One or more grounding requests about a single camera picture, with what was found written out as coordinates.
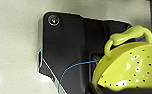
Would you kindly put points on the yellow plastic bowl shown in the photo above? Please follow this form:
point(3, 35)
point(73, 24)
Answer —
point(132, 70)

